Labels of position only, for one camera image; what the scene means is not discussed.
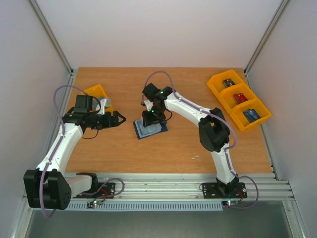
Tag blue leather card holder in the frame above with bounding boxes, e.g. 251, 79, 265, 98
133, 119, 168, 139

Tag black credit card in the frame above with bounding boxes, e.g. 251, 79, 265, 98
222, 78, 235, 88

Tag red credit card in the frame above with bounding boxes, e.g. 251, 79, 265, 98
233, 93, 248, 104

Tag blue credit card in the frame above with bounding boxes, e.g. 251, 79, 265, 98
243, 109, 261, 123

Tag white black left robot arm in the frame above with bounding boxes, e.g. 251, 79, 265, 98
23, 95, 126, 210

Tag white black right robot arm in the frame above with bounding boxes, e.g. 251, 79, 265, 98
142, 83, 239, 197

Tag yellow bin left side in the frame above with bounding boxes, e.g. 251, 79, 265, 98
84, 84, 114, 112

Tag yellow bin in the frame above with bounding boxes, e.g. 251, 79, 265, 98
207, 69, 244, 96
84, 84, 114, 112
229, 99, 272, 131
218, 83, 256, 113

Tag yellow bin far right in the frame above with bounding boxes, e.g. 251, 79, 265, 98
207, 69, 244, 96

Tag yellow bin middle right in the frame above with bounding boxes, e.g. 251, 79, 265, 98
218, 83, 256, 113

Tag left small circuit board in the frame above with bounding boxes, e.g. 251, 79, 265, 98
87, 200, 103, 209

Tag small circuit board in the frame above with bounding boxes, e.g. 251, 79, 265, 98
87, 200, 103, 209
222, 199, 240, 207

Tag yellow bin near right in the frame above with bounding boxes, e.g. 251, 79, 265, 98
229, 99, 272, 131

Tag right small circuit board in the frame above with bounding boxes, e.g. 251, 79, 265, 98
222, 199, 240, 207

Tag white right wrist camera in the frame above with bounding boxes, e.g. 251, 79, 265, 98
144, 100, 153, 112

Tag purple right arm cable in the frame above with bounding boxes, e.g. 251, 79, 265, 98
140, 70, 260, 210

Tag aluminium rail base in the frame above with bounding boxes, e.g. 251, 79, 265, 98
23, 172, 295, 202

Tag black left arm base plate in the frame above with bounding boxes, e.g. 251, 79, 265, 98
74, 182, 116, 199

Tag grey slotted cable duct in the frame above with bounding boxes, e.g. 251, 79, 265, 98
66, 201, 222, 212

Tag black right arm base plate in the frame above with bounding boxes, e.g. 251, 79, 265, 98
199, 182, 248, 199

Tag left aluminium corner post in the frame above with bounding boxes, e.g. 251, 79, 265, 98
28, 0, 73, 75

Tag aluminium corner post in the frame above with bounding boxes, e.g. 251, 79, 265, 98
28, 0, 73, 75
244, 0, 291, 77

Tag right aluminium corner post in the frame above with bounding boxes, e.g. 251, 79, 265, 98
244, 0, 291, 77

